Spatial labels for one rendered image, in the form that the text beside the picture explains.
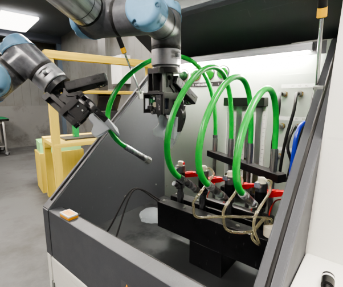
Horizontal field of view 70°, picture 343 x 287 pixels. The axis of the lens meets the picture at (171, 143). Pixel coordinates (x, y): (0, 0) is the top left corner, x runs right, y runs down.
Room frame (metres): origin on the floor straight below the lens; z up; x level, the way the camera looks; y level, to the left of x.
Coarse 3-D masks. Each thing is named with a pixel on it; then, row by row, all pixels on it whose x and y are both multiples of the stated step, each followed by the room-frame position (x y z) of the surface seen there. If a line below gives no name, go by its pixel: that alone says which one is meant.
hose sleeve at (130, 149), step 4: (124, 148) 0.70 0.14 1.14; (128, 148) 0.70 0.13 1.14; (132, 148) 0.71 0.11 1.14; (132, 152) 0.71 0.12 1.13; (136, 152) 0.71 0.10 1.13; (140, 152) 0.73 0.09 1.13; (136, 156) 0.72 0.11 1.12; (140, 156) 0.72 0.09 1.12; (144, 156) 0.73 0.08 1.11; (144, 160) 0.73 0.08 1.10
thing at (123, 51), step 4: (120, 40) 0.94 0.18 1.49; (120, 44) 0.94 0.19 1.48; (120, 48) 0.95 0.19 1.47; (124, 48) 0.95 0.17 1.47; (124, 52) 0.95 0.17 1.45; (128, 60) 0.97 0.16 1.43; (128, 64) 0.97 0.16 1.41; (136, 80) 0.99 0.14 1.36; (136, 84) 0.99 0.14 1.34; (136, 92) 1.01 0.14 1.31; (140, 92) 1.00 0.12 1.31; (140, 96) 1.00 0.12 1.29
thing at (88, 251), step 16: (64, 208) 0.72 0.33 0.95; (64, 224) 0.64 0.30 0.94; (80, 224) 0.62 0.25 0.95; (64, 240) 0.64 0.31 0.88; (80, 240) 0.59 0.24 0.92; (96, 240) 0.54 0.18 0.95; (112, 240) 0.54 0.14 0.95; (64, 256) 0.65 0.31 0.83; (80, 256) 0.59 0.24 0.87; (96, 256) 0.54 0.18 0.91; (112, 256) 0.50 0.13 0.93; (128, 256) 0.48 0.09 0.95; (144, 256) 0.48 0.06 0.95; (80, 272) 0.60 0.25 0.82; (96, 272) 0.55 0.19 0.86; (112, 272) 0.50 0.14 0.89; (128, 272) 0.47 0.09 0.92; (144, 272) 0.44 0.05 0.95; (160, 272) 0.43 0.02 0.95; (176, 272) 0.43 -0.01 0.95
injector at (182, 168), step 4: (180, 168) 0.69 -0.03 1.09; (184, 168) 0.70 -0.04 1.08; (180, 172) 0.69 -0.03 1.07; (184, 172) 0.70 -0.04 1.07; (184, 176) 0.70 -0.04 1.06; (176, 180) 0.70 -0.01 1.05; (172, 184) 0.68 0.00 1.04; (176, 184) 0.68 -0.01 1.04; (180, 184) 0.69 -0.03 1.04; (180, 188) 0.69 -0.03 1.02; (180, 192) 0.70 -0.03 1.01; (180, 196) 0.70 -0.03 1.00; (180, 200) 0.70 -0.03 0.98
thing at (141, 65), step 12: (192, 60) 0.81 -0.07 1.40; (132, 72) 0.71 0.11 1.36; (204, 72) 0.83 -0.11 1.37; (120, 84) 0.70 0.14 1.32; (108, 108) 0.68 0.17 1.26; (216, 108) 0.85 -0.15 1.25; (216, 120) 0.85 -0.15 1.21; (108, 132) 0.69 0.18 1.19; (216, 132) 0.85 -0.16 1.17; (120, 144) 0.69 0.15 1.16
